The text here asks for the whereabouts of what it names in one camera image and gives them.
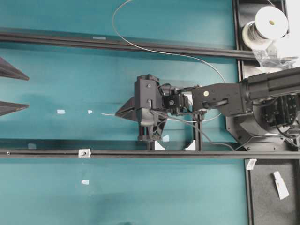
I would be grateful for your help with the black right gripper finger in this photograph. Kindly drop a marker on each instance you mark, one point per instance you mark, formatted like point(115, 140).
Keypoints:
point(9, 71)
point(6, 107)

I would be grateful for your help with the silver metal bracket fitting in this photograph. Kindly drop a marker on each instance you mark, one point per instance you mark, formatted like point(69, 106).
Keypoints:
point(84, 153)

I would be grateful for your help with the black aluminium rail near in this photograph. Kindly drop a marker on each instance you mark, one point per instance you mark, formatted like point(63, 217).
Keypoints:
point(38, 148)

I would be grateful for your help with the black short upright frame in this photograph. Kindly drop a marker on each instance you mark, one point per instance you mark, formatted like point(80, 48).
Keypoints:
point(181, 133)

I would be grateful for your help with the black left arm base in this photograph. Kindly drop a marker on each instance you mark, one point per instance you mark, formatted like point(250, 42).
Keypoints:
point(272, 126)

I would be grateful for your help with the white paper tag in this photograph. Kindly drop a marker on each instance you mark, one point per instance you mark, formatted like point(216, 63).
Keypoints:
point(280, 185)

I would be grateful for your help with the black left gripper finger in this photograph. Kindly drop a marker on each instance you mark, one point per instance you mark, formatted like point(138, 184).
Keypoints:
point(129, 105)
point(127, 114)

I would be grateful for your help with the black aluminium rail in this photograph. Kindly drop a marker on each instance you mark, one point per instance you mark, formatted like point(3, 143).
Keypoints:
point(44, 37)
point(38, 148)

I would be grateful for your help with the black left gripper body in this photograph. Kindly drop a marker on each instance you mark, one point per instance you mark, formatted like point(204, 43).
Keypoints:
point(148, 108)

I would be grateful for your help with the white wire spool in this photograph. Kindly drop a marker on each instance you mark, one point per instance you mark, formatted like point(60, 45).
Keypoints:
point(270, 24)

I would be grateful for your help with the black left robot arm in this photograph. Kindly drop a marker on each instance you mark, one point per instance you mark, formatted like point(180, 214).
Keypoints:
point(271, 99)

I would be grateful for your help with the clear plastic bag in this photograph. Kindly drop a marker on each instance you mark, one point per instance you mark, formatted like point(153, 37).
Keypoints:
point(282, 53)

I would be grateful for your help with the black aluminium rail far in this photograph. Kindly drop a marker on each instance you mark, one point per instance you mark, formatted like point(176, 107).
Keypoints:
point(44, 37)

